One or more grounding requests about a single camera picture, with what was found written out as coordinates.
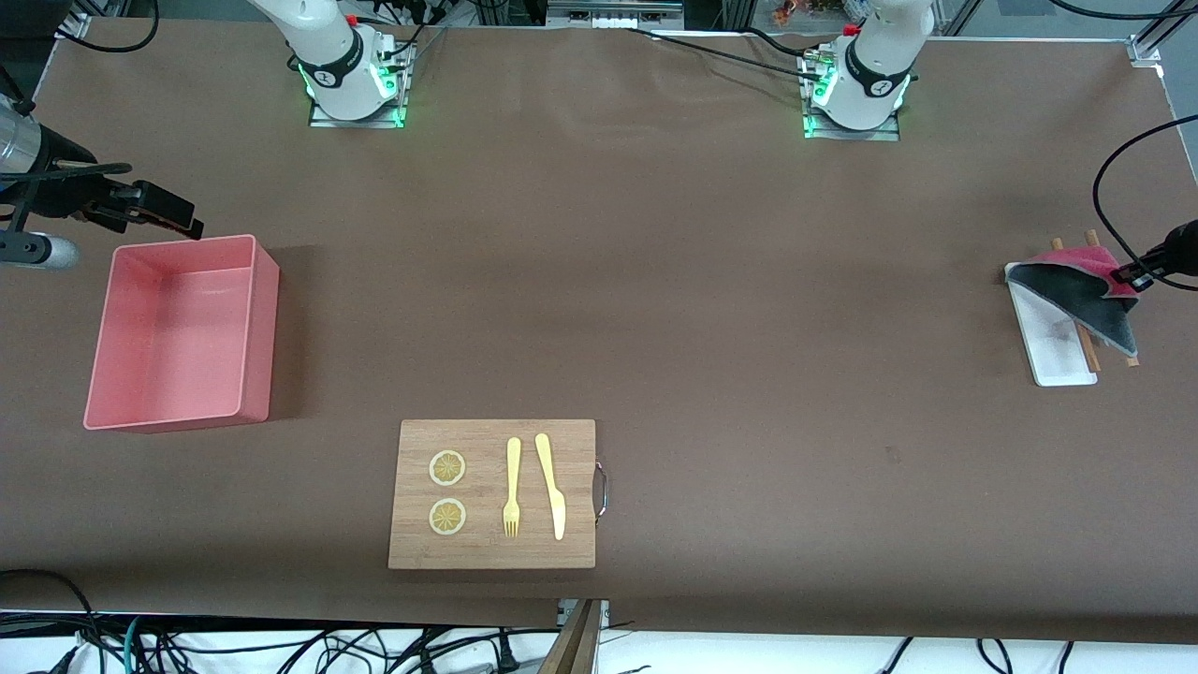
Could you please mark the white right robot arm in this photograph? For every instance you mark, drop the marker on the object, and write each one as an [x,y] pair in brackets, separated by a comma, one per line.
[328,56]

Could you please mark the lemon slice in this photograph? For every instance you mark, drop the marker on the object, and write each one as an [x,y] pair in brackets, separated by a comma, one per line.
[447,517]
[447,468]

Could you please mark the black power plug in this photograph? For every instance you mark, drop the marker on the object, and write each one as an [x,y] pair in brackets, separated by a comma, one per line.
[506,653]

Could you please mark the wooden beam under table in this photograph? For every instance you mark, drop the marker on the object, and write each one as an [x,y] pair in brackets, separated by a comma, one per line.
[571,646]

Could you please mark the aluminium frame corner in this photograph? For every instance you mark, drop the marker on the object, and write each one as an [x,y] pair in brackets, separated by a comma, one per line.
[75,26]
[1146,49]

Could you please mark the white rack base tray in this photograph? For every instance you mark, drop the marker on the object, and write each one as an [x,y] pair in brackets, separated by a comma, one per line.
[1058,360]

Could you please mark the pink plastic bin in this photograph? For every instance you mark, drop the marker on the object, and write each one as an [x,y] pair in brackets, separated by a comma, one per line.
[178,328]

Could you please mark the pink and grey cloth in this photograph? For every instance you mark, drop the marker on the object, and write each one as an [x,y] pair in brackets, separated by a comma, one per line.
[1076,292]

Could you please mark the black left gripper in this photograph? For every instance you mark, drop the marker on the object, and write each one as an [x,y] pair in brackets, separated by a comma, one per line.
[1181,240]

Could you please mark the yellow plastic fork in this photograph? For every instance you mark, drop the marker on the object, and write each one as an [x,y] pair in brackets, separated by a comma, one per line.
[513,468]

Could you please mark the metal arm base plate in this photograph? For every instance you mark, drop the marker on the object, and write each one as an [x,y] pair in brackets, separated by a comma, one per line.
[323,120]
[889,134]

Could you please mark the wooden chopsticks pair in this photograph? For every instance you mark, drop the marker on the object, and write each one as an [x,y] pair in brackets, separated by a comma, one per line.
[1090,238]

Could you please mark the yellow plastic knife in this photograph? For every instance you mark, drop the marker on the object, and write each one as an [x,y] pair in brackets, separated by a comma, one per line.
[554,496]

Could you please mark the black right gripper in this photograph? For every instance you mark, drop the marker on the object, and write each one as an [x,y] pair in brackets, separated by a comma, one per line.
[65,187]

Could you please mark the white power strip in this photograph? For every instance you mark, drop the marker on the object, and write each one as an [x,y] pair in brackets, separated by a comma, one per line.
[613,11]

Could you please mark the wooden cutting board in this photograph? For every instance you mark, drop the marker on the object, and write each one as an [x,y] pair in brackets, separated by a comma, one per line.
[491,552]

